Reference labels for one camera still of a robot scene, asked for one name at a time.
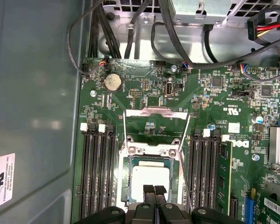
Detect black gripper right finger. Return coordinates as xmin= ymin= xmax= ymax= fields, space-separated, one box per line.
xmin=154 ymin=185 xmax=245 ymax=224

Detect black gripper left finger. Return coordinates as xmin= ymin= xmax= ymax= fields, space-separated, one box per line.
xmin=74 ymin=184 xmax=156 ymax=224

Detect silver CPU chip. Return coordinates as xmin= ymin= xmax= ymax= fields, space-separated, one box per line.
xmin=122 ymin=156 xmax=180 ymax=206

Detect thin metal locking lever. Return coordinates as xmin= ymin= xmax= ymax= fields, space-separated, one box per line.
xmin=178 ymin=149 xmax=194 ymax=214

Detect metal CPU socket cover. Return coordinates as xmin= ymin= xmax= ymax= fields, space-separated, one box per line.
xmin=122 ymin=106 xmax=191 ymax=152

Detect black RAM slot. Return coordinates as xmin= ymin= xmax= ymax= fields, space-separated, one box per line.
xmin=190 ymin=134 xmax=201 ymax=210
xmin=89 ymin=125 xmax=99 ymax=220
xmin=80 ymin=123 xmax=90 ymax=220
xmin=210 ymin=129 xmax=221 ymax=208
xmin=200 ymin=128 xmax=210 ymax=210
xmin=98 ymin=123 xmax=108 ymax=219
xmin=107 ymin=125 xmax=119 ymax=207

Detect CPU socket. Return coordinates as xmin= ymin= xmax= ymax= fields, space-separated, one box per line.
xmin=115 ymin=134 xmax=189 ymax=210

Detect short black expansion slot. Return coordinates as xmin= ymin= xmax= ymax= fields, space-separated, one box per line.
xmin=229 ymin=197 xmax=238 ymax=219

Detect blue expansion slot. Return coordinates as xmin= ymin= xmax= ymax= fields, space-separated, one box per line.
xmin=245 ymin=188 xmax=257 ymax=224

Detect green RAM stick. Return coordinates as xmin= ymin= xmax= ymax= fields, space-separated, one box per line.
xmin=218 ymin=134 xmax=233 ymax=217

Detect green motherboard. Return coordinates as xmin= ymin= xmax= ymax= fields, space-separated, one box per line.
xmin=71 ymin=57 xmax=280 ymax=224

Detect internal USB port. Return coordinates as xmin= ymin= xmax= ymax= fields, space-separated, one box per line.
xmin=164 ymin=81 xmax=175 ymax=98

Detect round coin cell battery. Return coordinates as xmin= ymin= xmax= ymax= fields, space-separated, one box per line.
xmin=104 ymin=73 xmax=123 ymax=92

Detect black PC case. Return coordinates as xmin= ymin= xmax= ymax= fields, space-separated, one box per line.
xmin=0 ymin=0 xmax=280 ymax=224

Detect thick black wire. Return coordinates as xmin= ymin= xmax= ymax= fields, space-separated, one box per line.
xmin=158 ymin=0 xmax=280 ymax=70

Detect black wire bundle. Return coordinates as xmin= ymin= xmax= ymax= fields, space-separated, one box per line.
xmin=88 ymin=0 xmax=122 ymax=60

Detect thin dark fan wire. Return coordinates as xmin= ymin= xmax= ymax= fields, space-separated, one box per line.
xmin=66 ymin=0 xmax=108 ymax=77

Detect red orange yellow power wires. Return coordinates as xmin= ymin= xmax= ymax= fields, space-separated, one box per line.
xmin=246 ymin=10 xmax=280 ymax=42

